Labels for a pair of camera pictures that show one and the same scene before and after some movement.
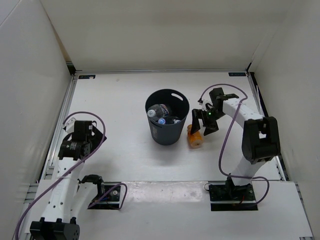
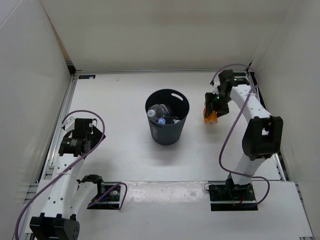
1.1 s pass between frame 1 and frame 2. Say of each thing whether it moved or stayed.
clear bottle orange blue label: stayed
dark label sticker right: stayed
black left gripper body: stayed
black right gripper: moved
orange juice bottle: moved
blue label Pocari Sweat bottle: stayed
